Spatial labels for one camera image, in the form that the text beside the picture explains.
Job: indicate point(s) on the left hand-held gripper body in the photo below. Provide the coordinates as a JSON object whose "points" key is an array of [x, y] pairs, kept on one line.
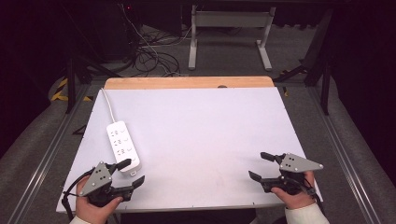
{"points": [[98, 180]]}

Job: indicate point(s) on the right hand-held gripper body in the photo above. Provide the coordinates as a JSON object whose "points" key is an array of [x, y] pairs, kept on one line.
{"points": [[295, 164]]}

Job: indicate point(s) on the white power strip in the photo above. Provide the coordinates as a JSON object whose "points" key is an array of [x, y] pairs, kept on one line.
{"points": [[120, 140]]}

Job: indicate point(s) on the person's left hand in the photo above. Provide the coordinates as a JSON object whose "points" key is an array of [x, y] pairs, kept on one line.
{"points": [[90, 213]]}

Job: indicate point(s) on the person's right hand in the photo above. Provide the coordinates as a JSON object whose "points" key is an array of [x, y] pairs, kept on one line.
{"points": [[299, 201]]}

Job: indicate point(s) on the white table board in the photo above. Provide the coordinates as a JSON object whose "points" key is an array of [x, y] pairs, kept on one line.
{"points": [[199, 140]]}

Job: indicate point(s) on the black metal stand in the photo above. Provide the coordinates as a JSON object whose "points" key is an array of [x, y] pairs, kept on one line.
{"points": [[71, 84], [325, 90]]}

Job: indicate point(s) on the yellow black hazard tape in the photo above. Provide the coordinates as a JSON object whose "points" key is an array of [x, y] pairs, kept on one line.
{"points": [[60, 93]]}

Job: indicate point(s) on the black computer case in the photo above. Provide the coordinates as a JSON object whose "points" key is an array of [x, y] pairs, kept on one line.
{"points": [[116, 31]]}

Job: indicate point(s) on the aluminium floor rail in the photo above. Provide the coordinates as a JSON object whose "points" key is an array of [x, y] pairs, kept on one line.
{"points": [[341, 155], [46, 158]]}

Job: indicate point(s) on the white metal table frame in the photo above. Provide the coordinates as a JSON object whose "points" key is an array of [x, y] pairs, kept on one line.
{"points": [[230, 19]]}

